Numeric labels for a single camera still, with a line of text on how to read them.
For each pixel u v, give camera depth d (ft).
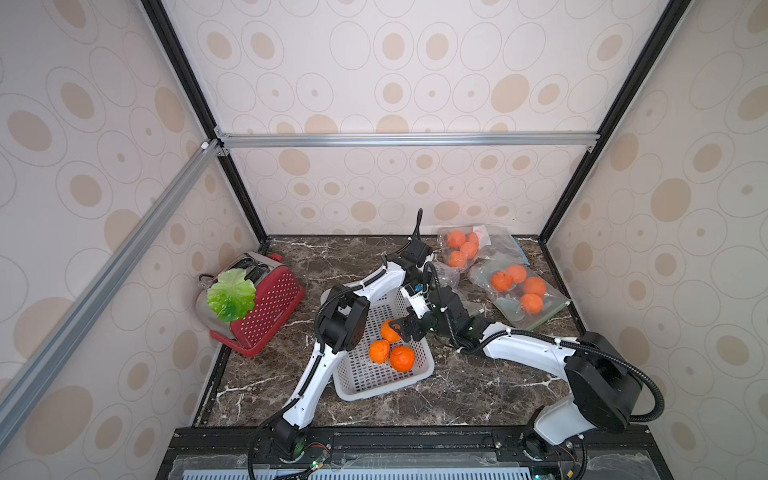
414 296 2.40
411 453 2.40
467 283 3.47
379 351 2.73
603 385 1.44
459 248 3.48
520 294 3.34
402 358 2.67
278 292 2.87
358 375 2.80
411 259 2.72
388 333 2.80
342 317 2.08
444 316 2.10
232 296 2.55
